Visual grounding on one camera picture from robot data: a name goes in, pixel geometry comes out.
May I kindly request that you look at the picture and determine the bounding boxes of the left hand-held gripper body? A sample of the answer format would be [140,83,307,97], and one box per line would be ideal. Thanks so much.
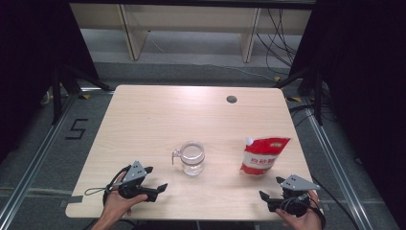
[109,160,159,203]

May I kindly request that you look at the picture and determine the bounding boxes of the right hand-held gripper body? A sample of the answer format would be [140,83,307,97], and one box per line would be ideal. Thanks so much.
[267,174,321,219]

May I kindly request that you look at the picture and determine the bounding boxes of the red and white sugar bag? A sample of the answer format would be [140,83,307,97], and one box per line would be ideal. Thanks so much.
[239,136,292,176]

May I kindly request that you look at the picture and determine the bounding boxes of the clear glass jar with lid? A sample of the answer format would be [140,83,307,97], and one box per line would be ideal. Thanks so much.
[171,141,206,177]

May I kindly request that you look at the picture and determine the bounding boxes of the person's left hand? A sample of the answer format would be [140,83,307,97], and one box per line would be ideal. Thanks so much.
[102,178,148,221]

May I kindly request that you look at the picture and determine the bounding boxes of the person's right hand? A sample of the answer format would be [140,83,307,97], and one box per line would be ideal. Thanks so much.
[275,190,324,230]

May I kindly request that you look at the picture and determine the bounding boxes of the grey tape strip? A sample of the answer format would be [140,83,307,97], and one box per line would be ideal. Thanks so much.
[58,195,84,208]

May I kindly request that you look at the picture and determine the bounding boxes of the black metal stand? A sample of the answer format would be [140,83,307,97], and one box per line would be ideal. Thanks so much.
[276,65,325,127]
[51,63,113,126]

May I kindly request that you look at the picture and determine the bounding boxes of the black curtain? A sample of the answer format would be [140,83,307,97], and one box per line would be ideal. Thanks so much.
[288,0,406,222]
[0,0,101,165]

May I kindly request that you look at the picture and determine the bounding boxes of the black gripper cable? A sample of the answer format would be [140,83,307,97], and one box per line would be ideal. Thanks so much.
[102,164,132,205]

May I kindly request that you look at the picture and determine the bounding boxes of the long black floor cable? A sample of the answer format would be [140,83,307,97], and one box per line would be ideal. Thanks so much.
[310,176,362,230]

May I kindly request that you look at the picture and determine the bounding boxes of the metal floor rail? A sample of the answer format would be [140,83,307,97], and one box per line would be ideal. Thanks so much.
[301,99,375,230]
[0,92,79,222]

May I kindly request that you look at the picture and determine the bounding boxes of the black wrist strap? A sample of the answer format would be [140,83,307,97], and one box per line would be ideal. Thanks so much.
[314,204,327,230]

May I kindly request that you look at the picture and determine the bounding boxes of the thin black lanyard loop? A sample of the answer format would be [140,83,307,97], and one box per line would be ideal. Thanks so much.
[83,187,109,196]

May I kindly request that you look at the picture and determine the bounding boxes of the black floor cables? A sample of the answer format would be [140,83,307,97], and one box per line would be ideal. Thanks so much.
[288,103,336,128]

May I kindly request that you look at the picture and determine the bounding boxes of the thin white floor cable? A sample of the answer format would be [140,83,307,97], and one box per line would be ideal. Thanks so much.
[147,30,279,81]

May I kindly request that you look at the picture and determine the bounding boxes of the bundle of black hanging cables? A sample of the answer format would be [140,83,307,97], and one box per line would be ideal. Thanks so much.
[255,8,300,77]

